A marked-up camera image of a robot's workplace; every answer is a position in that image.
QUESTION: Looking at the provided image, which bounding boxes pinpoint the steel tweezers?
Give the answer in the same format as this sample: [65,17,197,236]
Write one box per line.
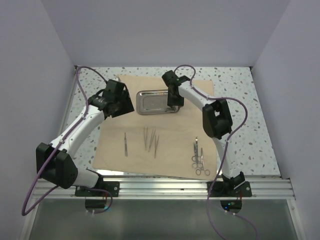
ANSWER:
[143,127,148,150]
[154,135,160,158]
[148,129,156,152]

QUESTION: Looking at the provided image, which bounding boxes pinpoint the beige cloth surgical kit wrap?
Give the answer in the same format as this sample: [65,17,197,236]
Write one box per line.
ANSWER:
[91,74,218,181]

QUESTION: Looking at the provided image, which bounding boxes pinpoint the steel surgical scissors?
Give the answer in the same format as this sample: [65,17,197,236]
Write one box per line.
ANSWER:
[191,136,203,164]

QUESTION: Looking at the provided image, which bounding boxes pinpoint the steel ring-handled forceps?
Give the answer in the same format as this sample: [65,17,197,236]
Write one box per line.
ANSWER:
[191,141,203,169]

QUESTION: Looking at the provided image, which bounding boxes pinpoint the steel hemostat forceps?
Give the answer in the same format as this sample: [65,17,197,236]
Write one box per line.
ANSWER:
[195,148,211,176]

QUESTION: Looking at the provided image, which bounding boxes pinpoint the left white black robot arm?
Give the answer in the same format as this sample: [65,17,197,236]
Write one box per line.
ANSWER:
[36,77,134,197]

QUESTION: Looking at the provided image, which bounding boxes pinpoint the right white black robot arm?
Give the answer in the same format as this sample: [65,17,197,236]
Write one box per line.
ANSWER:
[161,70,245,197]

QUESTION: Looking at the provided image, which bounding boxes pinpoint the steel instrument tray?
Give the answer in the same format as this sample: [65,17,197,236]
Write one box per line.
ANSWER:
[136,89,180,115]

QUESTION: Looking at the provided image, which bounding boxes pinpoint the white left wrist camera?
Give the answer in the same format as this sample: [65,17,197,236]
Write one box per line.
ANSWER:
[112,76,121,82]

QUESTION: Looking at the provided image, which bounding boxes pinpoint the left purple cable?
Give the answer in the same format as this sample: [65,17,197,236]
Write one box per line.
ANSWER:
[21,66,113,216]

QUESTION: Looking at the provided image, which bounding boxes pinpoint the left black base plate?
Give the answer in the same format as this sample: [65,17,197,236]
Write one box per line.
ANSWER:
[74,181,120,197]

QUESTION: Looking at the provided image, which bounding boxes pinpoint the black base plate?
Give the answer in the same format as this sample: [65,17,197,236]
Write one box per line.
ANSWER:
[210,181,253,198]
[74,181,120,197]

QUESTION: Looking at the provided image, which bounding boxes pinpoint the aluminium front rail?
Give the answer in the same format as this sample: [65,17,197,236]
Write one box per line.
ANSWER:
[32,176,297,201]

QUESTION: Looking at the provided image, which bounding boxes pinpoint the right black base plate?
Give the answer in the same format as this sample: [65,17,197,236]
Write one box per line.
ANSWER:
[210,181,253,198]

